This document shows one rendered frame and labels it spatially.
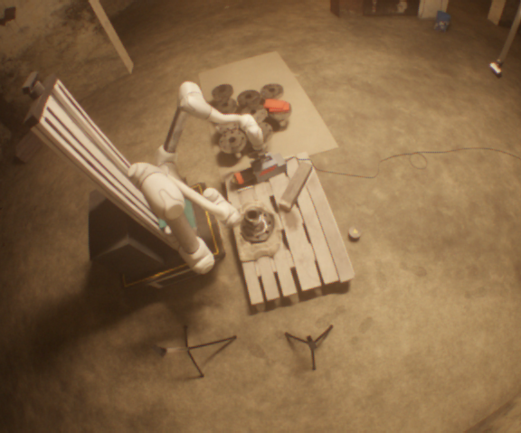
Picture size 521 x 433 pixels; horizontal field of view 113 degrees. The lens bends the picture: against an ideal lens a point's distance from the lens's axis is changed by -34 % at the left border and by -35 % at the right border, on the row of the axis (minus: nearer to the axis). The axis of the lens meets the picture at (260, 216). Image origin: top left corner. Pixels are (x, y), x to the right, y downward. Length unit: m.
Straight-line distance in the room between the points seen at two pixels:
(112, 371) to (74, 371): 0.56
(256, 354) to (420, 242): 1.65
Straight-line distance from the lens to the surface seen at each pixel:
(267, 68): 3.86
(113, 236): 1.77
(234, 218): 1.51
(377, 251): 2.27
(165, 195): 1.06
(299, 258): 2.03
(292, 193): 2.15
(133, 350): 2.57
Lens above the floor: 2.09
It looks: 63 degrees down
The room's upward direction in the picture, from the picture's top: 20 degrees counter-clockwise
